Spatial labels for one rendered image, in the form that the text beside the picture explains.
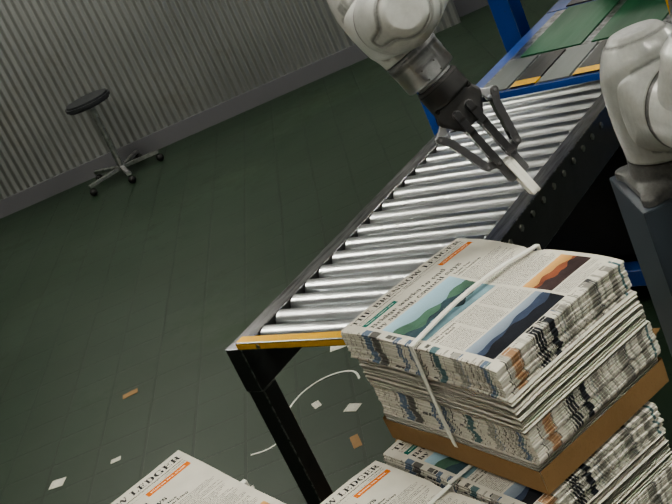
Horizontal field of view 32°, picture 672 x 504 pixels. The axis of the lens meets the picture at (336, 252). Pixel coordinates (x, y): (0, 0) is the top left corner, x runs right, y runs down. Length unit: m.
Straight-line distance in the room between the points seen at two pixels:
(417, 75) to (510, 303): 0.37
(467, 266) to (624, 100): 0.38
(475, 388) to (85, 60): 6.71
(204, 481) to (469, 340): 0.42
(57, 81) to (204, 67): 1.01
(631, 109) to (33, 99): 6.65
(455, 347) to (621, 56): 0.58
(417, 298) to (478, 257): 0.13
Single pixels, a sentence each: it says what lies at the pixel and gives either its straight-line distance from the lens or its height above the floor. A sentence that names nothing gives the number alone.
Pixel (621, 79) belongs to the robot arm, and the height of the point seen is 1.22.
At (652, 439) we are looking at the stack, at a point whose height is 0.78.
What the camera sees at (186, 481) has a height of 1.07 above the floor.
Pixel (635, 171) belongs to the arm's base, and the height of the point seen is 1.04.
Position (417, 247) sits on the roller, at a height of 0.80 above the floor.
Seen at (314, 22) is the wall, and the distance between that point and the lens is 8.07.
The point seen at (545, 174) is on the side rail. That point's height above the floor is 0.80.
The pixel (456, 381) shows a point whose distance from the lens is 1.69.
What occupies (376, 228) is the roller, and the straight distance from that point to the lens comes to 2.94.
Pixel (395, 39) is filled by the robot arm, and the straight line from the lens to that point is 1.57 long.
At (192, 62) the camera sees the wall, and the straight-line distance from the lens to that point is 8.12.
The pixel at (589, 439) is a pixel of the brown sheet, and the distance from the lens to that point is 1.74.
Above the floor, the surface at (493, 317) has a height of 1.06.
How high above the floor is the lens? 1.85
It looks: 21 degrees down
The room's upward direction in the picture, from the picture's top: 25 degrees counter-clockwise
